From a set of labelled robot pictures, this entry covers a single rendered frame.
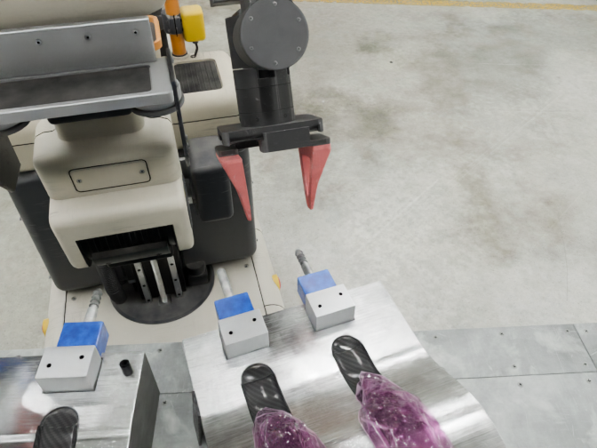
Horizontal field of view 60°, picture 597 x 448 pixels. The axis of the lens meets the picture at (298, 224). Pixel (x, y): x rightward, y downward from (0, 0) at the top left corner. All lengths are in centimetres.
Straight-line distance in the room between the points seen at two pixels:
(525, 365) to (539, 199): 163
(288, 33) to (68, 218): 58
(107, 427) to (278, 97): 36
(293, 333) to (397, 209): 150
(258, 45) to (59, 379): 37
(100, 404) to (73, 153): 45
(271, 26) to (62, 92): 37
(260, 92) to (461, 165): 191
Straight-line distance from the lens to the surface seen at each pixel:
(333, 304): 62
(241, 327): 60
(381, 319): 65
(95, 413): 57
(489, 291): 188
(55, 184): 92
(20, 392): 61
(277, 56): 45
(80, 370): 57
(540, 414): 70
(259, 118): 52
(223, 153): 53
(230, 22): 53
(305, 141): 52
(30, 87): 77
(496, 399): 69
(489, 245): 203
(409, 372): 60
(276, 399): 59
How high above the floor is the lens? 137
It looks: 44 degrees down
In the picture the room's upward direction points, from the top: straight up
